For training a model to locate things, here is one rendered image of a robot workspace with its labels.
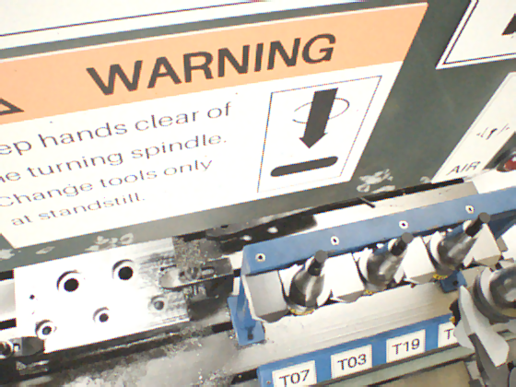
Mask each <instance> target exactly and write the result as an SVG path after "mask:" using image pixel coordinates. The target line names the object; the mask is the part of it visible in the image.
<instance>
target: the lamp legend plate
mask: <svg viewBox="0 0 516 387"><path fill-rule="evenodd" d="M515 131H516V72H515V73H509V74H508V75H507V76H506V79H505V80H504V81H503V82H502V83H501V85H500V86H499V89H498V90H497V91H496V92H495V94H494V95H493V98H492V99H490V101H489V102H488V103H487V105H486V107H485V108H484V109H483V110H482V111H481V112H480V114H479V116H478V117H477V118H476V119H475V121H474V123H473V124H472V127H470V128H469V130H468V131H467V132H466V134H465V135H464V136H463V138H462V140H461V141H460V142H459V144H458V145H457V146H456V148H455V149H454V150H453V151H452V153H451V154H450V156H449V157H448V158H447V160H446V161H445V163H444V164H443V165H442V167H441V168H440V169H439V170H438V173H437V174H436V175H435V177H434V178H433V180H432V181H431V182H432V183H433V182H445V181H448V180H452V179H457V178H461V177H464V176H468V175H473V174H477V173H479V172H480V171H481V170H482V169H483V168H484V167H485V166H486V164H487V163H488V162H489V161H490V160H491V159H492V158H493V157H494V155H495V154H496V153H497V152H498V150H500V148H501V147H502V146H503V145H504V144H505V142H506V141H507V140H508V139H509V138H510V137H511V136H512V133H513V132H515Z"/></svg>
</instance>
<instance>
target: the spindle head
mask: <svg viewBox="0 0 516 387"><path fill-rule="evenodd" d="M468 2H469V0H360V1H354V2H347V3H340V4H337V3H334V4H328V5H320V6H307V7H301V8H294V9H281V10H274V11H267V12H260V13H253V14H247V15H239V16H234V17H226V18H213V19H207V20H200V21H193V22H185V23H176V24H168V25H159V26H153V27H146V28H139V29H128V30H120V31H114V32H108V33H102V34H97V35H91V36H86V37H80V38H73V39H67V40H60V41H48V42H41V43H34V44H28V45H22V46H16V47H9V48H3V49H0V60H5V59H12V58H18V57H24V56H30V55H34V54H39V53H48V52H55V51H62V50H68V49H75V48H81V47H88V46H94V45H100V44H106V43H114V42H119V41H132V40H138V39H145V38H151V37H157V36H165V35H171V34H178V33H184V32H190V31H198V30H211V29H223V28H229V27H235V26H242V25H249V24H255V23H262V22H269V21H275V20H282V19H288V18H292V19H295V18H306V17H314V16H319V15H327V14H333V13H340V12H341V13H346V12H353V11H359V10H366V9H372V8H379V7H381V8H385V7H392V6H403V5H410V4H416V5H417V4H423V3H427V6H428V7H427V9H426V11H425V13H424V14H423V17H422V20H421V22H420V23H419V26H418V28H417V30H416V32H415V34H416V35H415V37H414V39H412V41H411V44H410V46H409V48H408V51H407V54H406V56H405V58H404V60H403V62H402V64H401V66H400V69H399V71H398V74H397V76H396V77H395V79H394V81H393V84H392V87H391V89H390V92H389V94H388V96H387V97H386V99H385V102H384V103H383V105H382V108H381V112H380V114H379V116H378V118H377V120H376V122H375V124H374V125H373V130H372V131H371V133H370V135H369V139H368V141H367V143H366V144H365V146H364V148H363V150H362V154H361V155H360V158H359V160H358V163H357V165H356V167H355V168H354V170H353V172H352V174H351V177H350V180H348V181H343V182H336V183H331V184H326V185H323V186H319V187H314V188H310V189H306V190H301V191H297V192H293V193H281V194H276V195H272V196H267V197H263V198H258V199H255V200H251V201H246V202H242V203H237V204H233V205H225V206H217V207H212V208H207V209H204V210H199V211H194V212H192V213H187V214H182V215H178V216H174V217H166V218H157V219H153V220H148V221H145V222H140V223H135V224H133V225H128V226H123V227H119V228H115V229H104V230H99V231H94V232H90V233H86V234H82V235H77V236H74V237H70V238H61V239H58V240H50V241H46V242H42V243H37V244H33V245H25V246H21V247H17V248H14V246H13V244H12V243H10V242H9V241H8V240H7V239H6V237H5V236H4V235H3V234H2V233H0V272H5V271H9V270H13V269H17V268H21V267H24V266H29V265H37V264H44V263H48V262H52V261H55V260H60V259H68V258H71V257H76V256H79V255H84V254H87V253H92V252H99V251H101V252H103V251H107V250H111V249H115V248H119V247H123V246H127V245H132V244H135V243H139V242H148V241H152V240H159V239H163V238H168V237H171V236H176V235H180V234H183V233H188V232H196V231H200V230H205V229H211V228H216V227H220V226H225V225H228V224H232V223H237V222H241V221H244V220H254V219H258V218H261V217H270V216H273V215H277V214H282V213H286V212H290V211H294V210H299V209H302V208H307V207H311V206H319V205H326V204H331V203H335V202H339V201H343V200H347V199H351V198H356V197H360V196H363V195H368V194H379V193H384V192H388V191H391V190H396V189H400V188H405V187H408V186H412V185H417V184H420V183H424V182H431V181H432V180H433V178H434V177H435V175H436V174H437V173H438V170H439V169H440V168H441V167H442V165H443V164H444V163H445V161H446V160H447V158H448V157H449V156H450V154H451V153H452V151H453V150H454V149H455V148H456V146H457V145H458V144H459V142H460V141H461V140H462V138H463V136H464V135H465V134H466V132H467V131H468V130H469V128H470V127H472V124H473V123H474V121H475V119H476V118H477V117H478V116H479V114H480V112H481V111H482V110H483V109H484V108H485V107H486V105H487V103H488V102H489V101H490V99H492V98H493V95H494V94H495V92H496V91H497V90H498V89H499V86H500V85H501V83H502V82H503V81H504V80H505V79H506V76H507V75H508V74H509V73H515V72H516V57H511V58H505V59H500V60H496V61H484V62H480V63H474V64H465V65H455V66H449V67H444V68H439V69H437V67H436V66H435V64H436V62H437V61H438V59H439V57H440V54H441V53H442V51H443V49H444V48H445V44H446V43H447V41H448V39H449V38H450V36H451V35H452V31H453V29H454V28H455V27H456V25H457V23H458V20H459V18H460V17H461V15H462V13H463V11H464V8H465V7H466V5H467V4H468ZM514 147H516V131H515V132H513V133H512V136H511V137H510V138H509V139H508V140H507V141H506V142H505V144H504V145H503V146H502V147H501V148H500V150H498V152H497V153H496V154H495V155H494V157H493V158H492V159H491V160H490V161H489V162H488V163H487V164H486V166H485V167H484V168H483V169H482V170H481V171H484V170H491V169H495V163H496V161H497V160H498V158H499V157H500V156H501V155H502V154H503V153H505V152H506V151H508V150H510V149H512V148H514Z"/></svg>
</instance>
